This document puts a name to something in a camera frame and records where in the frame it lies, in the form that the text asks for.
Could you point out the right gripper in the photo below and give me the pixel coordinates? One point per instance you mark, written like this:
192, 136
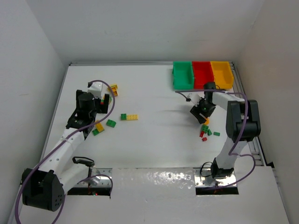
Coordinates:
197, 113

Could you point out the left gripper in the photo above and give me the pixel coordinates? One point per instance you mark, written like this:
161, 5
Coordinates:
103, 107

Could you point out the orange lego piece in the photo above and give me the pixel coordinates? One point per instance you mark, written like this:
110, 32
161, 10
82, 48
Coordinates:
207, 121

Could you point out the green square lego brick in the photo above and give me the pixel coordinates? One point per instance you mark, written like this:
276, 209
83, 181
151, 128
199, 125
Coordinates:
204, 128

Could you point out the tan lego plate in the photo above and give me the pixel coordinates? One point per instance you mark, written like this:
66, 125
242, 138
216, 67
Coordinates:
132, 117

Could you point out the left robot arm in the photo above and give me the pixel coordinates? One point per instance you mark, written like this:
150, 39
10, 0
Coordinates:
46, 185

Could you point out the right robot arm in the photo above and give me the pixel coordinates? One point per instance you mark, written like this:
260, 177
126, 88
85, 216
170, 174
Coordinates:
242, 124

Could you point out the yellow hollow lego block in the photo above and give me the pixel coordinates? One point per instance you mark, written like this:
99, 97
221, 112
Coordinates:
115, 92

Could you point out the yellow long lego brick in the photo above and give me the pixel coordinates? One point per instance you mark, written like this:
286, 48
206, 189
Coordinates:
99, 127

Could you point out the yellow arch lego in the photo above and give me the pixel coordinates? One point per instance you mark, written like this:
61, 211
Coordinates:
113, 87

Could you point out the green lego under yellow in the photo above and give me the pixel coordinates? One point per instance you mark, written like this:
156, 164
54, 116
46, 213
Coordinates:
95, 132

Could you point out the red plastic bin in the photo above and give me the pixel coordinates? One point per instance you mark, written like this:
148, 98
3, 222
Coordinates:
203, 73

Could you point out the yellow plastic bin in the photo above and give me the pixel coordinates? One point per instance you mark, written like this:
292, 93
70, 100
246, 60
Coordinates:
223, 76

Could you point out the green plastic bin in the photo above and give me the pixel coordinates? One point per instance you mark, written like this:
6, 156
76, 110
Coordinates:
183, 77

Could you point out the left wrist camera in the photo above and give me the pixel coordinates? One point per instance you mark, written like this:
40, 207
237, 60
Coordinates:
95, 88

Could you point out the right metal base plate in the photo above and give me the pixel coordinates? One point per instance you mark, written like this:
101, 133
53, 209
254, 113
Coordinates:
203, 179

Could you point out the metal base plate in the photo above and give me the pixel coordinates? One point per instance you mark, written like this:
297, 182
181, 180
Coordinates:
101, 179
203, 179

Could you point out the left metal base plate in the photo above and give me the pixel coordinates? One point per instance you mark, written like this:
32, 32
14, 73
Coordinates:
101, 179

